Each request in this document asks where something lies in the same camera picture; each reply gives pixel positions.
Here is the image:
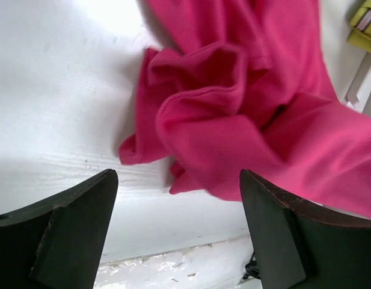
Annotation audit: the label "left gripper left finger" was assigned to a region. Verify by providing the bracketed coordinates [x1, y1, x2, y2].
[0, 169, 118, 289]

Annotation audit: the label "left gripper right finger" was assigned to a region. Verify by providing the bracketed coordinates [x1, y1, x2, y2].
[240, 170, 371, 289]

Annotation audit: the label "pink trousers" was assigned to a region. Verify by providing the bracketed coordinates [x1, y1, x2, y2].
[119, 1, 371, 218]

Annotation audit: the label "white and silver clothes rack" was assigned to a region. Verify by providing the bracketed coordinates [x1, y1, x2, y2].
[345, 53, 371, 113]

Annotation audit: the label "yellow garment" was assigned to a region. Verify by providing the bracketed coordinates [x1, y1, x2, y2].
[347, 0, 371, 54]

